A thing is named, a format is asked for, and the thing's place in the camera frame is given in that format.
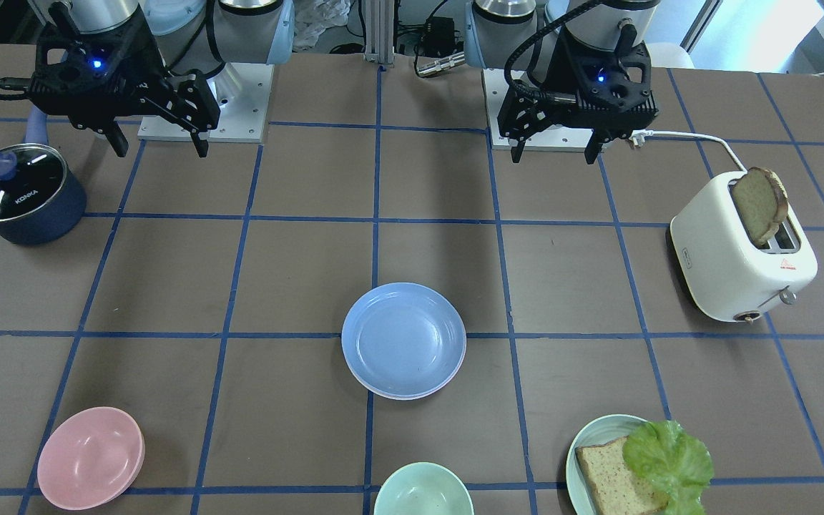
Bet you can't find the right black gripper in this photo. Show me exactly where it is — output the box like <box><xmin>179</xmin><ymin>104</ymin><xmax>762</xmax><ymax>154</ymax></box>
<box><xmin>0</xmin><ymin>2</ymin><xmax>220</xmax><ymax>159</ymax></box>

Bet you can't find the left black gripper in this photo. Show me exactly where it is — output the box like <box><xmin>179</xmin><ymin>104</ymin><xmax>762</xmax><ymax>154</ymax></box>
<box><xmin>498</xmin><ymin>36</ymin><xmax>655</xmax><ymax>165</ymax></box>

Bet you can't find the blue plate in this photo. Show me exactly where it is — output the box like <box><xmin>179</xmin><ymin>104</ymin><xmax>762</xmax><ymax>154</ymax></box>
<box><xmin>340</xmin><ymin>283</ymin><xmax>467</xmax><ymax>401</ymax></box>

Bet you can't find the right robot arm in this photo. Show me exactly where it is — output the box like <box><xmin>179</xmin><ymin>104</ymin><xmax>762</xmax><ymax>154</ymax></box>
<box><xmin>0</xmin><ymin>1</ymin><xmax>295</xmax><ymax>157</ymax></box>

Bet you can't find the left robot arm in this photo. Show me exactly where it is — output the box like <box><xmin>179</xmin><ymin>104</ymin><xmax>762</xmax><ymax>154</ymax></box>
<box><xmin>463</xmin><ymin>1</ymin><xmax>659</xmax><ymax>165</ymax></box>

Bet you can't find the dark blue pot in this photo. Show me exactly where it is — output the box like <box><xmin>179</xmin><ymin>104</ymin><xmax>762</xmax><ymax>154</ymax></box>
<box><xmin>0</xmin><ymin>107</ymin><xmax>87</xmax><ymax>245</ymax></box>

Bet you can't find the glass pot lid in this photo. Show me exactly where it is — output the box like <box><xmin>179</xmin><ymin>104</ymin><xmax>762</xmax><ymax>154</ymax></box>
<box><xmin>0</xmin><ymin>143</ymin><xmax>69</xmax><ymax>221</ymax></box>

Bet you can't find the bread slice in toaster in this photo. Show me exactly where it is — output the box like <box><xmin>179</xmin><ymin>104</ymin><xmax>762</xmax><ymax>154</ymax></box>
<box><xmin>730</xmin><ymin>167</ymin><xmax>789</xmax><ymax>247</ymax></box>

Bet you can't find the white toaster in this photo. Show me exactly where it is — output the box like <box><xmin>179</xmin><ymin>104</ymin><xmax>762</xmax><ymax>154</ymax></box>
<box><xmin>668</xmin><ymin>170</ymin><xmax>818</xmax><ymax>323</ymax></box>

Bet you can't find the light green food plate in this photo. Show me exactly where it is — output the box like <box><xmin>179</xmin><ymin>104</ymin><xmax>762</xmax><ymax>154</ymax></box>
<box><xmin>563</xmin><ymin>414</ymin><xmax>647</xmax><ymax>514</ymax></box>

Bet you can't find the pink bowl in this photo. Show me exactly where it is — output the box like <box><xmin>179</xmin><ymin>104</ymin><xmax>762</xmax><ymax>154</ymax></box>
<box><xmin>36</xmin><ymin>406</ymin><xmax>146</xmax><ymax>511</ymax></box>

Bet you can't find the green lettuce leaf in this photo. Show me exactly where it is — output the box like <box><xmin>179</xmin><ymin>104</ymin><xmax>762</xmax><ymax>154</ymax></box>
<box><xmin>622</xmin><ymin>420</ymin><xmax>714</xmax><ymax>514</ymax></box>

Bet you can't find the bread slice on plate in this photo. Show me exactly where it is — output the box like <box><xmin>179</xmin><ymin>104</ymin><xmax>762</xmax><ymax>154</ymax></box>
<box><xmin>576</xmin><ymin>436</ymin><xmax>668</xmax><ymax>514</ymax></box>

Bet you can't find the green bowl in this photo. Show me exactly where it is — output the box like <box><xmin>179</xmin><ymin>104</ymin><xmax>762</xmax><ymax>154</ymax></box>
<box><xmin>373</xmin><ymin>462</ymin><xmax>474</xmax><ymax>514</ymax></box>

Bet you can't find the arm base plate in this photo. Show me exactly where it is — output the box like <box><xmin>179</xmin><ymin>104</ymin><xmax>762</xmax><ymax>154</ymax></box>
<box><xmin>482</xmin><ymin>67</ymin><xmax>645</xmax><ymax>152</ymax></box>
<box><xmin>137</xmin><ymin>63</ymin><xmax>277</xmax><ymax>144</ymax></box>

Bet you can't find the white toaster power cable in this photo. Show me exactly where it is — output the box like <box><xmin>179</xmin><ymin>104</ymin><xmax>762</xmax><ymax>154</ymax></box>
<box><xmin>630</xmin><ymin>130</ymin><xmax>749</xmax><ymax>174</ymax></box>

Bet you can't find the aluminium frame post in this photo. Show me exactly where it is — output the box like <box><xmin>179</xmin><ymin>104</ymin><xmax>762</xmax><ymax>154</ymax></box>
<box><xmin>358</xmin><ymin>0</ymin><xmax>396</xmax><ymax>68</ymax></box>

